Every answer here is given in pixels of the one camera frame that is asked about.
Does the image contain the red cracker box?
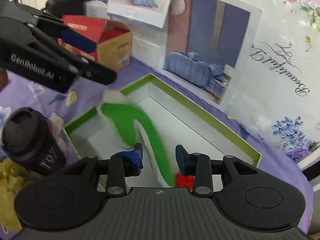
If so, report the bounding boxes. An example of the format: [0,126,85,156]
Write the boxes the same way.
[58,15,132,72]

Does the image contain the dark blue bedroom poster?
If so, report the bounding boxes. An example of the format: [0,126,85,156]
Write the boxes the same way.
[161,0,261,106]

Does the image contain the purple floral bedsheet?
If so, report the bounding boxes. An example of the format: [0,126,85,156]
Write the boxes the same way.
[1,60,314,233]

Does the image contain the green and grey plush cloth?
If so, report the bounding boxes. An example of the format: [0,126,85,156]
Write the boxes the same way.
[97,90,175,187]

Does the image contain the green open gift box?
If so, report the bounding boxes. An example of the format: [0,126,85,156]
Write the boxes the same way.
[63,74,262,189]

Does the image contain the black lidded coffee cup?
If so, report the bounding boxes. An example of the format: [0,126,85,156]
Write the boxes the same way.
[2,107,66,176]

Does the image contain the olive yellow fluffy cloth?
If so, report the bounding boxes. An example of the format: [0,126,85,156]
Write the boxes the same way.
[1,158,33,232]

